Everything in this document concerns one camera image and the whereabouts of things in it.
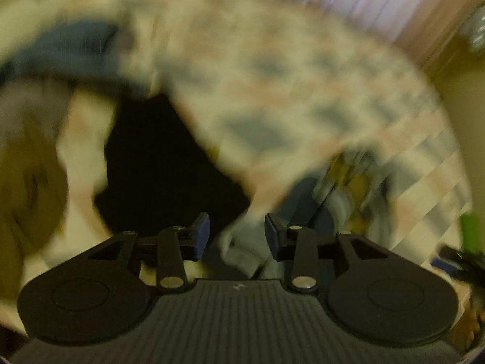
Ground blue jeans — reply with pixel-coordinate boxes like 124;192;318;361
0;21;131;89

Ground dark striped shirt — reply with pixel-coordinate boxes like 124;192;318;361
276;152;391;274

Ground checkered quilt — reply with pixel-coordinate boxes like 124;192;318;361
0;0;476;277

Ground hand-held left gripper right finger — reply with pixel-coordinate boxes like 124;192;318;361
264;212;392;294

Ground olive brown cloth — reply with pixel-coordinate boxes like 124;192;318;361
0;119;69;302

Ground black cloth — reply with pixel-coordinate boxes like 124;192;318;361
94;94;251;238

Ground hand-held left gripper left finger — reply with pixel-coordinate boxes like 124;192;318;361
88;212;211;293

